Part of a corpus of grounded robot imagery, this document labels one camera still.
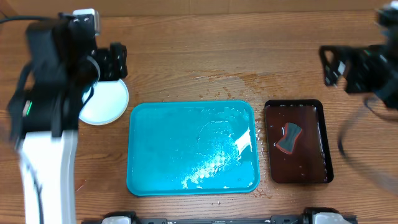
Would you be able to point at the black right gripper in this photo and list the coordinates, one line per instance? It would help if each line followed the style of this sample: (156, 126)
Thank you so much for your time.
(355, 58)

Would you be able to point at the teal plastic tray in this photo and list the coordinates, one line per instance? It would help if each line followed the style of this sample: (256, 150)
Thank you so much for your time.
(192, 148)

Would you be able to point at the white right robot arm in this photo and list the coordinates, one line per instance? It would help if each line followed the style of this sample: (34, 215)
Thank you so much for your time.
(387, 19)

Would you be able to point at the orange and black sponge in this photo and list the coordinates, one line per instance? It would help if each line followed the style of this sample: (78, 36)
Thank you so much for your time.
(291, 132)

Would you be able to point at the black rail at table edge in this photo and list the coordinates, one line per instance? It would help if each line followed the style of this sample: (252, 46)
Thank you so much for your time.
(310, 215)

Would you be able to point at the light blue plate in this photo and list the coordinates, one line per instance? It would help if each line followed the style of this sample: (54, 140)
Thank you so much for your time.
(105, 102)

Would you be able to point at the black water tray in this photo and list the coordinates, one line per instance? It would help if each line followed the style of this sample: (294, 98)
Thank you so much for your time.
(310, 162)

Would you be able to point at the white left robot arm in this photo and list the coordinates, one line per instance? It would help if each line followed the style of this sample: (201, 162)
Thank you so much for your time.
(54, 86)

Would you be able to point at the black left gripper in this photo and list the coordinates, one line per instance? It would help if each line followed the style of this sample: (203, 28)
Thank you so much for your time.
(113, 61)

